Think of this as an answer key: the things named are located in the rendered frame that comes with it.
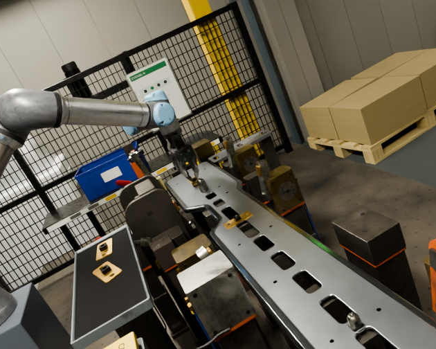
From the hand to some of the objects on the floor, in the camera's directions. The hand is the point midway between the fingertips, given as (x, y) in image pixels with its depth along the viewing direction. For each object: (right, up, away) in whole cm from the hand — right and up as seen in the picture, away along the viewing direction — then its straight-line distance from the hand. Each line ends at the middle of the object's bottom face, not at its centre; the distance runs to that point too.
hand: (192, 176), depth 156 cm
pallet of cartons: (+175, +48, +225) cm, 290 cm away
